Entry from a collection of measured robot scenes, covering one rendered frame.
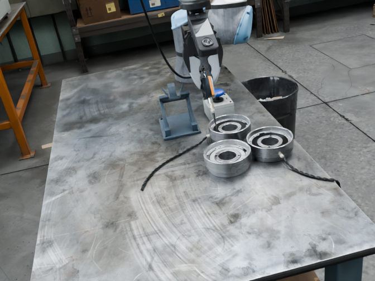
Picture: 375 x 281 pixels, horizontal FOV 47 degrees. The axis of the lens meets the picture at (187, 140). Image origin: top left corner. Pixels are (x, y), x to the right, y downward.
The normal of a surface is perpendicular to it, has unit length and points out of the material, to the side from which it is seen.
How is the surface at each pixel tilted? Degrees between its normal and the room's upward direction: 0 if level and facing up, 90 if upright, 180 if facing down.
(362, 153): 0
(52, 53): 89
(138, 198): 0
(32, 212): 0
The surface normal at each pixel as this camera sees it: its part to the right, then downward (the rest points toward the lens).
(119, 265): -0.14, -0.87
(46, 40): 0.20, 0.44
